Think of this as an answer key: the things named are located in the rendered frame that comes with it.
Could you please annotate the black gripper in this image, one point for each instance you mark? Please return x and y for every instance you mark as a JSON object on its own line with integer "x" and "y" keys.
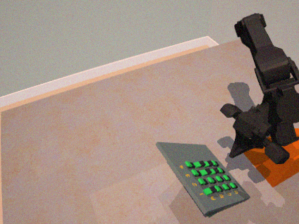
{"x": 242, "y": 144}

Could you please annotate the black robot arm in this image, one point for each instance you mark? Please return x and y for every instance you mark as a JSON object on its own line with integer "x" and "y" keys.
{"x": 273, "y": 70}

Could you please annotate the grey switch panel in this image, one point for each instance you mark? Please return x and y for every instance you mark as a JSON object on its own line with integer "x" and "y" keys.
{"x": 210, "y": 184}

